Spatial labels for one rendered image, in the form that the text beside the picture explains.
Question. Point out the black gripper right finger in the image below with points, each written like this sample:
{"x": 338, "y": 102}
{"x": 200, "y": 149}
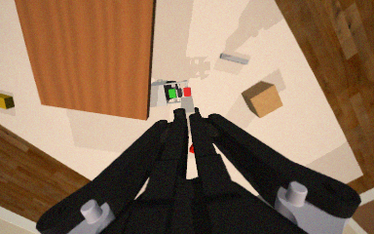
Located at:
{"x": 317, "y": 203}

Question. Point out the yellow rectangular block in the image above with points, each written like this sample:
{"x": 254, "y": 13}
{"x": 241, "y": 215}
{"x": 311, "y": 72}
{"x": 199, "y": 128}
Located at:
{"x": 6, "y": 102}

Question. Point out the brown cube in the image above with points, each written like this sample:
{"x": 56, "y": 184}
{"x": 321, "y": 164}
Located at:
{"x": 262, "y": 98}

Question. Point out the grey rectangular bar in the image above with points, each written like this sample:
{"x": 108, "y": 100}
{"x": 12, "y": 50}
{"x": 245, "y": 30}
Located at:
{"x": 235, "y": 59}

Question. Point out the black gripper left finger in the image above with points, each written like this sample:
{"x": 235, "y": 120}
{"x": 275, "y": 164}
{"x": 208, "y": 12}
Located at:
{"x": 160, "y": 154}

